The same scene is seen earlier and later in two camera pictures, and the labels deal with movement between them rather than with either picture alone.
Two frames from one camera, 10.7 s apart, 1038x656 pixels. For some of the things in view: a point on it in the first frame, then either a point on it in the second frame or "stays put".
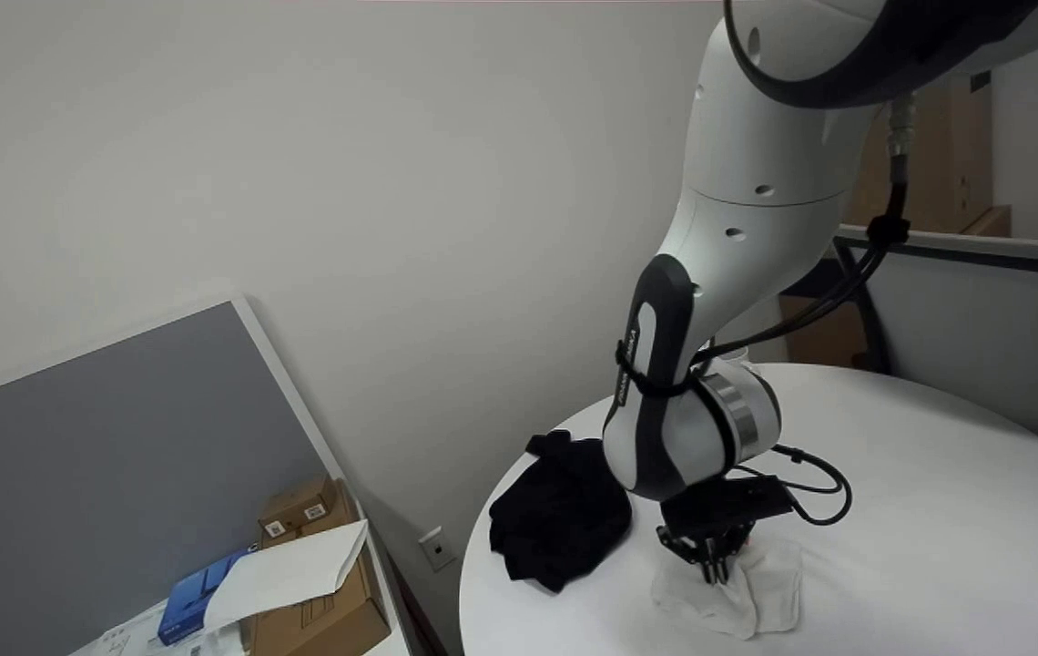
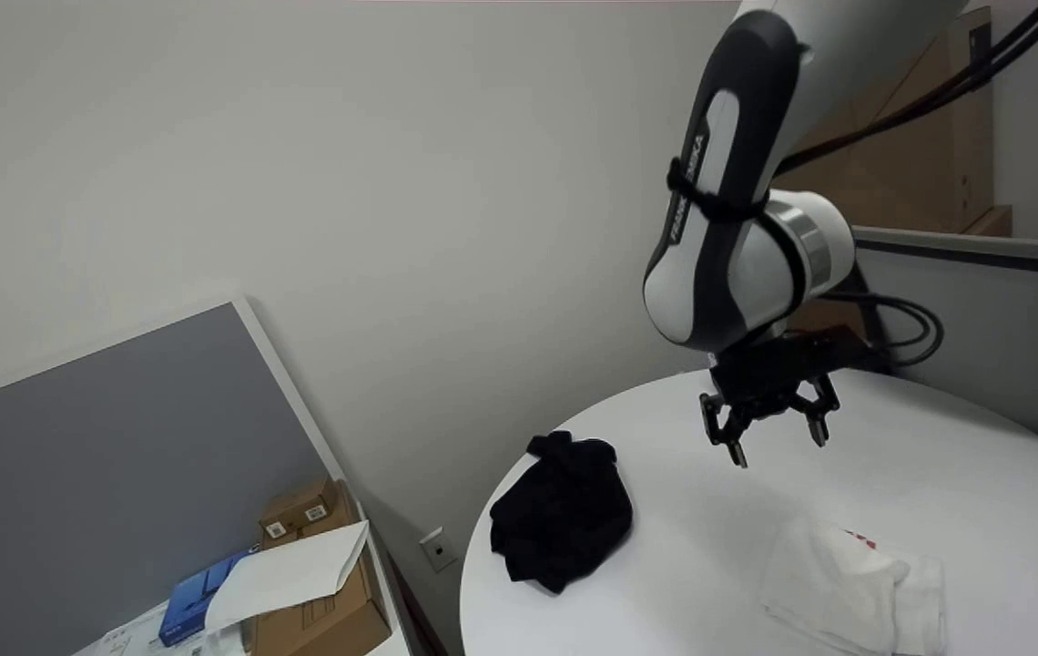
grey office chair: (1003, 317) stays put
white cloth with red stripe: (762, 594) to (857, 588)
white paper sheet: (281, 574) stays put
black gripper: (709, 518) to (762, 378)
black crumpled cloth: (559, 512) stays put
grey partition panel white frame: (70, 496) stays put
